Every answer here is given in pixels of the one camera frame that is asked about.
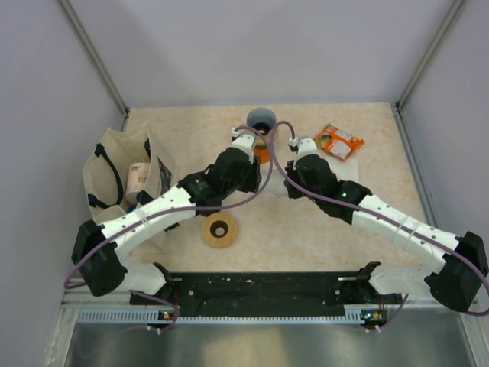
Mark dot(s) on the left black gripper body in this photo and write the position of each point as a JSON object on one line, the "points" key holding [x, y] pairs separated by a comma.
{"points": [[248, 180]]}

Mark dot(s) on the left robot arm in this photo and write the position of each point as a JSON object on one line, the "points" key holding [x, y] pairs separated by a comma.
{"points": [[101, 251]]}

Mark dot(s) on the dark glass carafe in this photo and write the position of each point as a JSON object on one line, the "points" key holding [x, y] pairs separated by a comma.
{"points": [[207, 209]]}

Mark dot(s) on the aluminium frame rail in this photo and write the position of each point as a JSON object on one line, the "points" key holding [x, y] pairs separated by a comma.
{"points": [[350, 315]]}

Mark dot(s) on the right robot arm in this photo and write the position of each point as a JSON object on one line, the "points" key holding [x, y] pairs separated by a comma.
{"points": [[454, 267]]}

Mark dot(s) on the beige canvas tote bag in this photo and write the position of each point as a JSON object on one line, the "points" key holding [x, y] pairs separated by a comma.
{"points": [[105, 172]]}

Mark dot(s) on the orange snack packet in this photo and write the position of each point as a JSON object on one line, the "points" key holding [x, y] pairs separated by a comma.
{"points": [[337, 143]]}

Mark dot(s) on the blue ribbed glass dripper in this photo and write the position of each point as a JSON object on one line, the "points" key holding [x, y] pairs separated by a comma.
{"points": [[261, 119]]}

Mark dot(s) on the orange glass carafe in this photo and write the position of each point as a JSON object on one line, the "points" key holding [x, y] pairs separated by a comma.
{"points": [[262, 153]]}

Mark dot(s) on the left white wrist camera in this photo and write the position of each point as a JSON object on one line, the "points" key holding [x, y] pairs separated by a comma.
{"points": [[245, 141]]}

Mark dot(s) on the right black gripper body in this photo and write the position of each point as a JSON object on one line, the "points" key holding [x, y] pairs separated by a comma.
{"points": [[293, 173]]}

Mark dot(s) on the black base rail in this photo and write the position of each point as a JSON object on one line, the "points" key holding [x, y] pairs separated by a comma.
{"points": [[269, 294]]}

